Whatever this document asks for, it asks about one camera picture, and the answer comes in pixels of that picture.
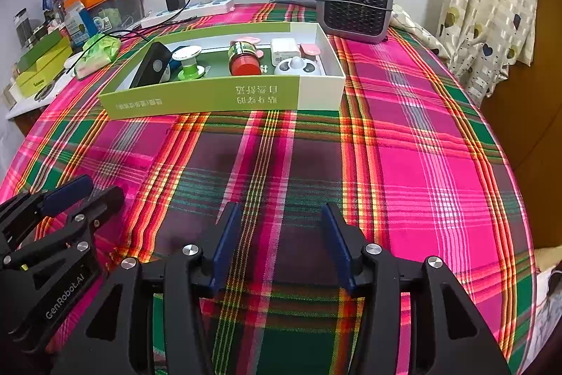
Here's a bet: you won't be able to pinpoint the beige patterned quilt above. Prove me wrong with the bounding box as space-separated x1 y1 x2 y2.
390 4 449 60

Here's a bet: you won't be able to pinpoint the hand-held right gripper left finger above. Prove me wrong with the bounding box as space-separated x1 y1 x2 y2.
50 201 243 375

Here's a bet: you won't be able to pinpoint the patterned beige curtain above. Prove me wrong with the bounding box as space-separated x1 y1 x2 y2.
437 0 541 109

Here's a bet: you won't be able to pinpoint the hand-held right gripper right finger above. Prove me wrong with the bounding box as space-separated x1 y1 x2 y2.
322 203 512 375

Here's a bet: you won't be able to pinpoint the green white cardboard box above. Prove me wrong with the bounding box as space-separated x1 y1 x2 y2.
97 22 346 121

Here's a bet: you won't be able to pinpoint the pink green plaid tablecloth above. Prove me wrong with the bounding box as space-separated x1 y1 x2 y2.
0 1 536 375

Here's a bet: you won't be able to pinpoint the yellow-green cardboard box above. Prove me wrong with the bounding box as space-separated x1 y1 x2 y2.
15 51 76 97

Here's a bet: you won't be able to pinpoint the green tissue pack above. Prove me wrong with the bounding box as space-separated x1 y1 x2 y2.
74 33 122 79

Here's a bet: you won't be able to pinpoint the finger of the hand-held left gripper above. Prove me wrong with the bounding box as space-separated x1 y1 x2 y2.
0 186 126 271
0 174 96 253

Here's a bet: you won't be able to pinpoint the white charger plug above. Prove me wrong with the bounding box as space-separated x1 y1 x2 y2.
270 38 302 66

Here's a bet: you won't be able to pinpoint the brown medicine bottle red cap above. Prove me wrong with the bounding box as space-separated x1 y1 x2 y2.
228 41 262 76

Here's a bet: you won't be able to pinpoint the white power strip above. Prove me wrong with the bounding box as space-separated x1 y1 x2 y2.
140 0 236 29

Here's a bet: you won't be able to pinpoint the black rectangular device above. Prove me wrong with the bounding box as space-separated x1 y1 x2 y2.
129 42 172 90

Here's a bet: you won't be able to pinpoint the dark lidded jar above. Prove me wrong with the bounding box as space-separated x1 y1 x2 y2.
13 8 32 49

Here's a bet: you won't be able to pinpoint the blue white carton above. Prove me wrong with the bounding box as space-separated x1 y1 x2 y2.
64 4 96 47

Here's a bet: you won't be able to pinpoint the dark green cardboard box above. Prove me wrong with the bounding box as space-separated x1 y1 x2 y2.
18 34 73 73

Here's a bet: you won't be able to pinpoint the white panda-shaped gadget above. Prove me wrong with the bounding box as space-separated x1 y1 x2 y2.
274 56 326 76

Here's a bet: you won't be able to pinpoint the green white suction knob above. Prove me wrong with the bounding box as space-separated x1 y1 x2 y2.
171 45 205 82

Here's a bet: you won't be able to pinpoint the white floral cloth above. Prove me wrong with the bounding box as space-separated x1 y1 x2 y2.
532 245 562 359

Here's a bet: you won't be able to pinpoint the grey fan heater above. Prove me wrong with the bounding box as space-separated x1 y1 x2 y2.
316 0 394 44

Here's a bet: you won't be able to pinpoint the wooden wardrobe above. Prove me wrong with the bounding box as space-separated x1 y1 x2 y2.
481 0 562 253

